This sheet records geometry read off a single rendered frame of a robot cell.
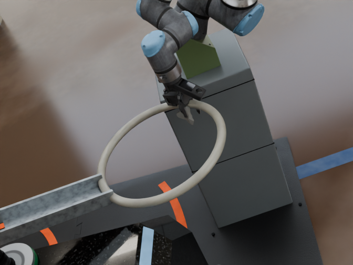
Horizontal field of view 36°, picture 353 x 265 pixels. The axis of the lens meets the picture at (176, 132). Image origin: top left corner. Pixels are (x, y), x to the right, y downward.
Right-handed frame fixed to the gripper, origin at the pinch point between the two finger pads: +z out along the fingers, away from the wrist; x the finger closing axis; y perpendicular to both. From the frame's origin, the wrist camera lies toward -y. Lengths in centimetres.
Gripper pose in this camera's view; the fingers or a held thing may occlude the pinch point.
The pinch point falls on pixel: (196, 116)
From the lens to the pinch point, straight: 205.8
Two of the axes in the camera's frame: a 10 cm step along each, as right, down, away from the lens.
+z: 3.9, 7.0, 6.0
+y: -7.9, -0.8, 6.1
